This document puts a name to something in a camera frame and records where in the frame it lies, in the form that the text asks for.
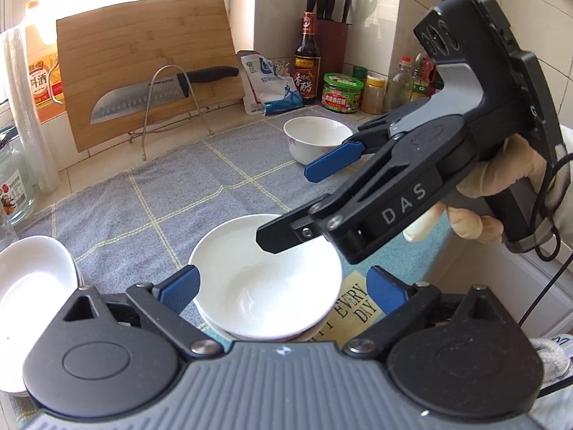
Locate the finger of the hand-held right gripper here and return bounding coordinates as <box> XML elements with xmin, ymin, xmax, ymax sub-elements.
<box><xmin>255</xmin><ymin>134</ymin><xmax>407</xmax><ymax>254</ymax></box>
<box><xmin>303</xmin><ymin>111</ymin><xmax>431</xmax><ymax>183</ymax></box>

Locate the black cable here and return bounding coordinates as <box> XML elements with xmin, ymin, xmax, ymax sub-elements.
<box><xmin>523</xmin><ymin>152</ymin><xmax>573</xmax><ymax>329</ymax></box>

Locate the checked kitchen towel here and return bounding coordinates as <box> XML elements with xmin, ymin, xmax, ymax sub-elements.
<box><xmin>9</xmin><ymin>121</ymin><xmax>453</xmax><ymax>413</ymax></box>

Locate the bamboo cutting board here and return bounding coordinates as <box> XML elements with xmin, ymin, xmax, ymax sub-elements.
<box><xmin>56</xmin><ymin>0</ymin><xmax>246</xmax><ymax>153</ymax></box>

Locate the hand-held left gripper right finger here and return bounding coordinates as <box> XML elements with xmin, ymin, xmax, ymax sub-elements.
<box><xmin>344</xmin><ymin>265</ymin><xmax>503</xmax><ymax>361</ymax></box>

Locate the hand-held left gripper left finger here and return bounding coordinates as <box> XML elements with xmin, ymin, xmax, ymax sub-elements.
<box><xmin>62</xmin><ymin>265</ymin><xmax>223</xmax><ymax>361</ymax></box>

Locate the dark red knife block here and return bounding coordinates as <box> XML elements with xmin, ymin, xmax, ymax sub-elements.
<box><xmin>316</xmin><ymin>20</ymin><xmax>349</xmax><ymax>95</ymax></box>

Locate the white floral bowl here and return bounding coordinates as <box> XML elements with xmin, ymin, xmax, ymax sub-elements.
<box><xmin>197</xmin><ymin>307</ymin><xmax>334</xmax><ymax>344</ymax></box>
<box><xmin>283</xmin><ymin>116</ymin><xmax>354</xmax><ymax>166</ymax></box>
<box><xmin>188</xmin><ymin>214</ymin><xmax>343</xmax><ymax>340</ymax></box>

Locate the green lid sauce jar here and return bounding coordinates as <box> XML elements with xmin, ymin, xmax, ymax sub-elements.
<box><xmin>321</xmin><ymin>73</ymin><xmax>364</xmax><ymax>114</ymax></box>

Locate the red cap glass bottle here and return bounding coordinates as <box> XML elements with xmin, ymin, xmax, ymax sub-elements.
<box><xmin>385</xmin><ymin>56</ymin><xmax>415</xmax><ymax>113</ymax></box>

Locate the yellow spice jar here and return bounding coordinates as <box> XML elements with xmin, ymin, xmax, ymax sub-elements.
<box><xmin>360</xmin><ymin>75</ymin><xmax>386</xmax><ymax>114</ymax></box>

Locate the person's right hand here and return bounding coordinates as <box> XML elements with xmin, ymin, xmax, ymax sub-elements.
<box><xmin>402</xmin><ymin>135</ymin><xmax>545</xmax><ymax>245</ymax></box>

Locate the glass storage jar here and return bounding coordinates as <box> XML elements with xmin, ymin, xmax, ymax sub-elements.
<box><xmin>0</xmin><ymin>132</ymin><xmax>39</xmax><ymax>227</ymax></box>

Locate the white fruit print plate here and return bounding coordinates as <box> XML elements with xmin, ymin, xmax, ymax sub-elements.
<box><xmin>0</xmin><ymin>235</ymin><xmax>82</xmax><ymax>397</ymax></box>

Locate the red label seasoning bottle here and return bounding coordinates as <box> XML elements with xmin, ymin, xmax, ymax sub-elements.
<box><xmin>412</xmin><ymin>53</ymin><xmax>442</xmax><ymax>101</ymax></box>

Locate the tall plastic wrap roll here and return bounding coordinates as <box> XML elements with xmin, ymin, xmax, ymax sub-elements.
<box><xmin>11</xmin><ymin>27</ymin><xmax>61</xmax><ymax>193</ymax></box>

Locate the metal wire rack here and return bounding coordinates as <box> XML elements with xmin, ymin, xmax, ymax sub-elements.
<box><xmin>129</xmin><ymin>65</ymin><xmax>215</xmax><ymax>159</ymax></box>

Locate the black handled kitchen knife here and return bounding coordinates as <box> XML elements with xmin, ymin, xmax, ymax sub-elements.
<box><xmin>91</xmin><ymin>66</ymin><xmax>240</xmax><ymax>125</ymax></box>

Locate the dark vinegar bottle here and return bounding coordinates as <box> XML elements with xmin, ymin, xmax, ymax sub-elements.
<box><xmin>293</xmin><ymin>13</ymin><xmax>322</xmax><ymax>106</ymax></box>

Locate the white and blue bag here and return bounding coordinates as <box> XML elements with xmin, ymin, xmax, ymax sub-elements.
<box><xmin>237</xmin><ymin>51</ymin><xmax>305</xmax><ymax>116</ymax></box>

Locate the orange cooking wine bottle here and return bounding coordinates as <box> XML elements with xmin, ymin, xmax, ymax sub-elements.
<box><xmin>22</xmin><ymin>0</ymin><xmax>66</xmax><ymax>124</ymax></box>

